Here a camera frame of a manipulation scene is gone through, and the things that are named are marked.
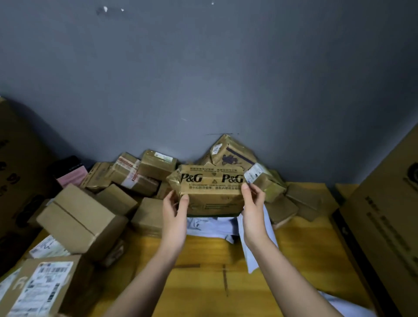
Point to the cardboard box white shipping label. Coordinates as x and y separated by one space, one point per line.
42 289

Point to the person's right forearm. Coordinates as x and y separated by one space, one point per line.
287 281

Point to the large cardboard box dark print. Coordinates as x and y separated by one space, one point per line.
23 183

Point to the person's left forearm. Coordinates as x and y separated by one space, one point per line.
147 281

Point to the person's right thumb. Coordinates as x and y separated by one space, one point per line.
245 193

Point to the white plastic bag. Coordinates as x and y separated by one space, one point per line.
347 307

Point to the person's left thumb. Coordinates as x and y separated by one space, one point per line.
184 203

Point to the pile of small cardboard parcels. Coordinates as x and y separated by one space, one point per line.
81 222

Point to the person's right hand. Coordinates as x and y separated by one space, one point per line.
253 217

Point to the person's left hand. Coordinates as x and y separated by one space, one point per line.
174 223

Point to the white labelled flat mailer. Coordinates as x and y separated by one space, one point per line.
49 247

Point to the large cardboard box black edge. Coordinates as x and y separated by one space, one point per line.
385 235

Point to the pink and black packet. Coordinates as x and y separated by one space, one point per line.
73 174

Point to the grey plastic mailer bag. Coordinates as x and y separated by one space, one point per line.
212 227

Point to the black-lettered brown carton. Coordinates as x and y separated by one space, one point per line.
209 191

